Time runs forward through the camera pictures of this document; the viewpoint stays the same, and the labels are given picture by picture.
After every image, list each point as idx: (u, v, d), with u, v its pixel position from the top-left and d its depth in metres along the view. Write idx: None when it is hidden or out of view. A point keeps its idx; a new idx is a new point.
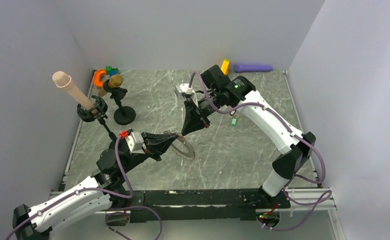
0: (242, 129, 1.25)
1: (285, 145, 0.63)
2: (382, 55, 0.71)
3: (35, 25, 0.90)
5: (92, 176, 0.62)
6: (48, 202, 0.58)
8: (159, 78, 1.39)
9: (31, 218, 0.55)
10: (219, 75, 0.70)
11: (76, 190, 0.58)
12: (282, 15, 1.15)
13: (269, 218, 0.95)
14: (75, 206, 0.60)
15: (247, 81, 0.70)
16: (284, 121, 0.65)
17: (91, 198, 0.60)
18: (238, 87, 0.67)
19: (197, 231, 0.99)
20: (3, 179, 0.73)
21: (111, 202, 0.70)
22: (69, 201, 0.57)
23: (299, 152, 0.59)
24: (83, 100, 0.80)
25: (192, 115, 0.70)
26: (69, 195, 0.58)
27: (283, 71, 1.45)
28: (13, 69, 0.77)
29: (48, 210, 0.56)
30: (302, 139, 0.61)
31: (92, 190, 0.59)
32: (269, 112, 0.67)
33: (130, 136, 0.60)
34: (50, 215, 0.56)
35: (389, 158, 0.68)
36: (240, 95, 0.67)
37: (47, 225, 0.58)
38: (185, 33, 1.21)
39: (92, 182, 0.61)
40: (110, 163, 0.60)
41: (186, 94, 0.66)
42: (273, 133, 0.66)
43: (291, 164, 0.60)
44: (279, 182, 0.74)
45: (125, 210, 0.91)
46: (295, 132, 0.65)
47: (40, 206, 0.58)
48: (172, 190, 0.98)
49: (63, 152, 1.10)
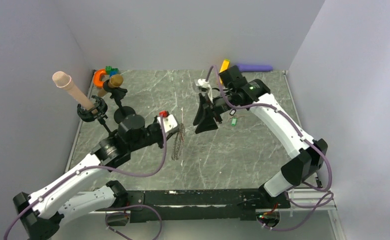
0: (242, 129, 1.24)
1: (294, 149, 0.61)
2: (382, 54, 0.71)
3: (35, 25, 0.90)
5: (92, 153, 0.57)
6: (47, 187, 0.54)
8: (159, 78, 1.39)
9: (32, 206, 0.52)
10: (237, 75, 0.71)
11: (77, 171, 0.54)
12: (282, 16, 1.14)
13: (269, 218, 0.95)
14: (80, 186, 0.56)
15: (263, 84, 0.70)
16: (296, 125, 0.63)
17: (95, 176, 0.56)
18: (253, 88, 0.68)
19: (197, 231, 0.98)
20: (3, 181, 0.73)
21: (113, 198, 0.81)
22: (70, 184, 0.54)
23: (307, 156, 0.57)
24: (83, 101, 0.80)
25: (207, 112, 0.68)
26: (70, 176, 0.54)
27: (283, 71, 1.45)
28: (13, 69, 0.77)
29: (48, 195, 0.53)
30: (312, 144, 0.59)
31: (94, 169, 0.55)
32: (281, 114, 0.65)
33: (169, 118, 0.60)
34: (52, 200, 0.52)
35: (389, 158, 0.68)
36: (255, 96, 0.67)
37: (51, 211, 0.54)
38: (185, 33, 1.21)
39: (92, 160, 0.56)
40: (123, 133, 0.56)
41: (202, 87, 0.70)
42: (283, 136, 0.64)
43: (297, 168, 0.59)
44: (282, 185, 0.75)
45: (125, 210, 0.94)
46: (306, 136, 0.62)
47: (40, 191, 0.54)
48: (172, 190, 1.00)
49: (63, 152, 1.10)
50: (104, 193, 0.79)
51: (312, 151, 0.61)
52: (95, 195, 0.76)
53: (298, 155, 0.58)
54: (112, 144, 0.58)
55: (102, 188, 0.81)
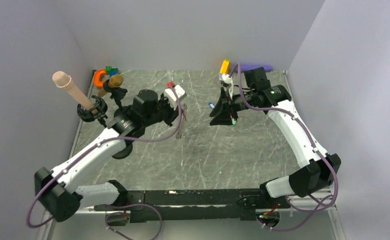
0: (242, 129, 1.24)
1: (304, 159, 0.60)
2: (382, 55, 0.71)
3: (35, 25, 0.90)
5: (109, 128, 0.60)
6: (69, 161, 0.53)
8: (159, 78, 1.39)
9: (58, 178, 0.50)
10: (261, 77, 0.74)
11: (97, 142, 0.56)
12: (282, 17, 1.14)
13: (269, 218, 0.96)
14: (99, 160, 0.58)
15: (285, 90, 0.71)
16: (310, 135, 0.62)
17: (114, 148, 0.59)
18: (274, 93, 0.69)
19: (197, 231, 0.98)
20: (3, 181, 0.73)
21: (117, 193, 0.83)
22: (92, 155, 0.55)
23: (316, 168, 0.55)
24: (84, 101, 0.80)
25: (224, 107, 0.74)
26: (92, 147, 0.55)
27: (283, 71, 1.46)
28: (13, 69, 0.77)
29: (72, 167, 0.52)
30: (324, 157, 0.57)
31: (115, 140, 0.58)
32: (297, 122, 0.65)
33: (177, 87, 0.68)
34: (76, 172, 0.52)
35: (389, 158, 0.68)
36: (274, 101, 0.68)
37: (74, 185, 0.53)
38: (185, 33, 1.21)
39: (110, 133, 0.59)
40: (139, 104, 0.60)
41: (225, 82, 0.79)
42: (296, 145, 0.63)
43: (304, 179, 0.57)
44: (284, 190, 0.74)
45: (125, 210, 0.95)
46: (319, 149, 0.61)
47: (62, 166, 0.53)
48: (172, 190, 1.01)
49: (63, 152, 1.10)
50: (109, 187, 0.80)
51: (323, 165, 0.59)
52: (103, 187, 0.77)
53: (306, 165, 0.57)
54: (128, 118, 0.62)
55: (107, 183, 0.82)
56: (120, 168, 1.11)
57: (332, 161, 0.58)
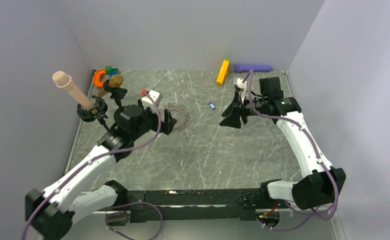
0: (242, 129, 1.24)
1: (307, 169, 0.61)
2: (383, 55, 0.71)
3: (35, 26, 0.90)
5: (99, 144, 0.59)
6: (60, 180, 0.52)
8: (159, 78, 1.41)
9: (50, 197, 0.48)
10: (275, 88, 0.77)
11: (88, 160, 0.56)
12: (282, 18, 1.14)
13: (269, 218, 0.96)
14: (91, 177, 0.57)
15: (295, 102, 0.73)
16: (316, 146, 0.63)
17: (104, 164, 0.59)
18: (284, 104, 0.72)
19: (197, 232, 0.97)
20: (3, 180, 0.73)
21: (115, 194, 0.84)
22: (86, 172, 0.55)
23: (318, 179, 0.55)
24: (83, 100, 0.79)
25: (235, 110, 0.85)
26: (82, 165, 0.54)
27: (283, 71, 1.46)
28: (13, 69, 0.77)
29: (65, 186, 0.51)
30: (327, 169, 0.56)
31: (105, 157, 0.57)
32: (304, 133, 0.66)
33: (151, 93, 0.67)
34: (69, 190, 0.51)
35: (389, 159, 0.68)
36: (284, 111, 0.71)
37: (67, 204, 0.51)
38: (185, 33, 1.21)
39: (99, 150, 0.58)
40: (125, 120, 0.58)
41: (238, 86, 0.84)
42: (301, 154, 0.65)
43: (307, 189, 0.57)
44: (285, 195, 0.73)
45: (125, 210, 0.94)
46: (324, 161, 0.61)
47: (53, 185, 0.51)
48: (172, 190, 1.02)
49: (63, 152, 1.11)
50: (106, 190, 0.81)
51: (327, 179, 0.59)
52: (98, 192, 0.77)
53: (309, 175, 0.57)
54: (115, 135, 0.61)
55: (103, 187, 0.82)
56: (120, 167, 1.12)
57: (337, 176, 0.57)
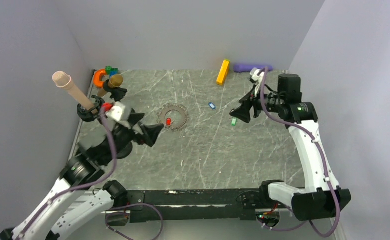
0: (242, 129, 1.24)
1: (312, 185, 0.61)
2: (383, 55, 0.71)
3: (35, 26, 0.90)
5: (61, 178, 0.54)
6: (27, 219, 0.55)
8: (159, 78, 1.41)
9: None
10: (294, 89, 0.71)
11: (47, 201, 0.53)
12: (282, 18, 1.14)
13: (269, 218, 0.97)
14: (60, 211, 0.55)
15: (313, 109, 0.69)
16: (326, 163, 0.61)
17: (68, 200, 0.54)
18: (301, 110, 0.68)
19: (197, 232, 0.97)
20: (4, 180, 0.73)
21: (111, 200, 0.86)
22: (47, 212, 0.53)
23: (322, 198, 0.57)
24: (84, 100, 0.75)
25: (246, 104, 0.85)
26: (43, 207, 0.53)
27: (283, 70, 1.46)
28: (12, 69, 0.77)
29: (29, 228, 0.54)
30: (332, 189, 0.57)
31: (65, 195, 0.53)
32: (316, 146, 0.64)
33: (114, 108, 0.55)
34: (33, 232, 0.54)
35: (389, 160, 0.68)
36: (298, 118, 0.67)
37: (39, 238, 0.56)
38: (185, 33, 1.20)
39: (63, 184, 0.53)
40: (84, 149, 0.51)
41: (253, 78, 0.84)
42: (308, 168, 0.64)
43: (304, 205, 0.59)
44: (284, 197, 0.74)
45: (125, 210, 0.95)
46: (332, 179, 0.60)
47: (21, 226, 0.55)
48: (172, 190, 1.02)
49: (63, 152, 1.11)
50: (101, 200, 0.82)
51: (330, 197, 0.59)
52: (92, 203, 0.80)
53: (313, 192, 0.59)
54: (81, 163, 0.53)
55: (98, 194, 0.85)
56: (120, 167, 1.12)
57: (341, 196, 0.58)
